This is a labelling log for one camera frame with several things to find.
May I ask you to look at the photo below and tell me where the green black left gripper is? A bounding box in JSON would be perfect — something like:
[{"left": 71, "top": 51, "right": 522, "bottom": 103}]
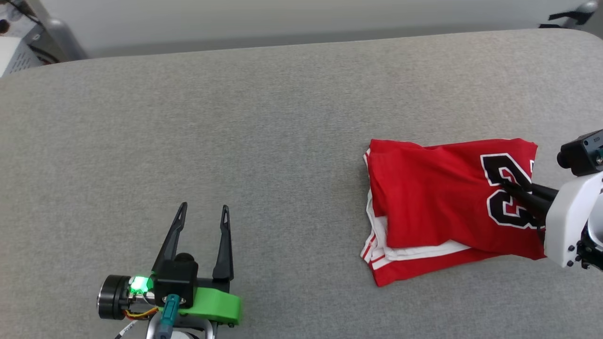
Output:
[{"left": 98, "top": 202, "right": 242, "bottom": 326}]

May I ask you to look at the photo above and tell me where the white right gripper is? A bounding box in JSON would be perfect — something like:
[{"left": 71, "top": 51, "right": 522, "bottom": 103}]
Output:
[{"left": 498, "top": 172, "right": 603, "bottom": 268}]

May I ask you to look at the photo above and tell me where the red white basketball jersey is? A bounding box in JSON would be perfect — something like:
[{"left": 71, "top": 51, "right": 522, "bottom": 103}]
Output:
[{"left": 360, "top": 137, "right": 547, "bottom": 288}]

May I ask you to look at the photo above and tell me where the black chair base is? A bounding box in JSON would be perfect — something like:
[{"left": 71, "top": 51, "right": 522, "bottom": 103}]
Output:
[{"left": 538, "top": 0, "right": 603, "bottom": 30}]

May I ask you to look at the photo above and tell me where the left camera cable teal plug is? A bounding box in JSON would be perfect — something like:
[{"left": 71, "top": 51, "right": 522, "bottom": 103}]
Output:
[{"left": 158, "top": 294, "right": 181, "bottom": 339}]

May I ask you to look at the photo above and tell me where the thin black tagged cable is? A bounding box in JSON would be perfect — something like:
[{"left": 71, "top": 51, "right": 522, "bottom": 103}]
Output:
[{"left": 114, "top": 320, "right": 139, "bottom": 339}]

